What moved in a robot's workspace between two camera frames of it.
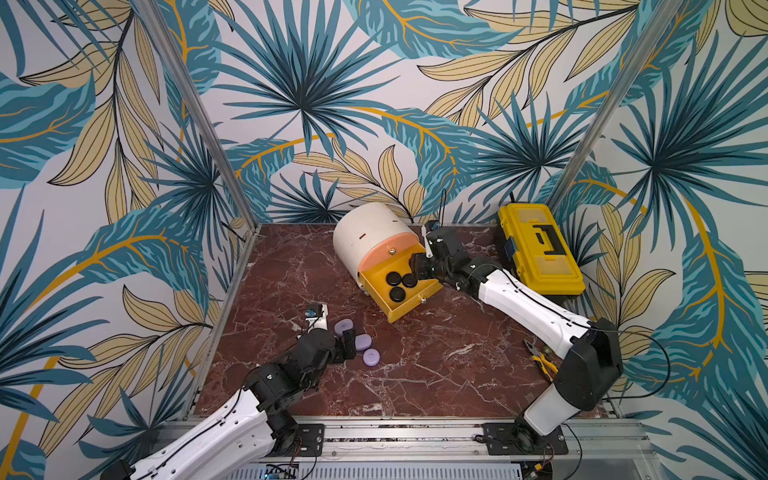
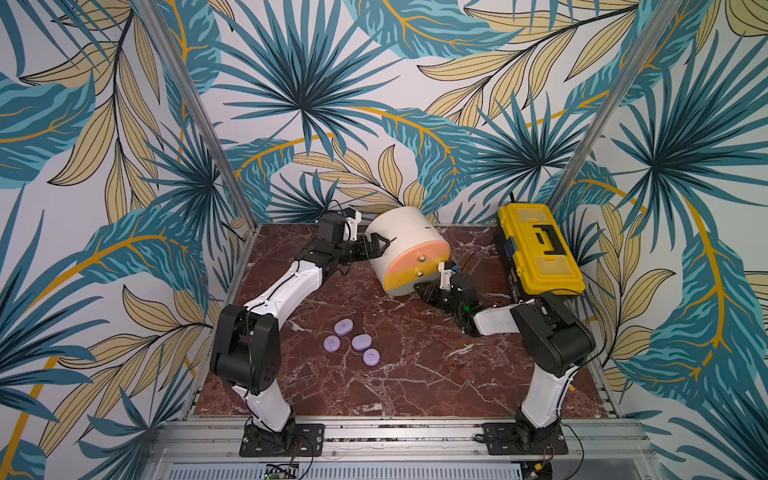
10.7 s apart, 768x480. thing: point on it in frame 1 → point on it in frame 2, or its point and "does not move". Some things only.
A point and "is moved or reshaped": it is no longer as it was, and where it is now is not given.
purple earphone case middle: (363, 341) does not move
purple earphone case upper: (343, 325) does not move
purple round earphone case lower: (371, 357) does not move
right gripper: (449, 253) → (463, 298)
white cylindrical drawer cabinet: (363, 223) is moved or reshaped
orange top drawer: (386, 248) is moved or reshaped
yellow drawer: (373, 280) is moved or reshaped
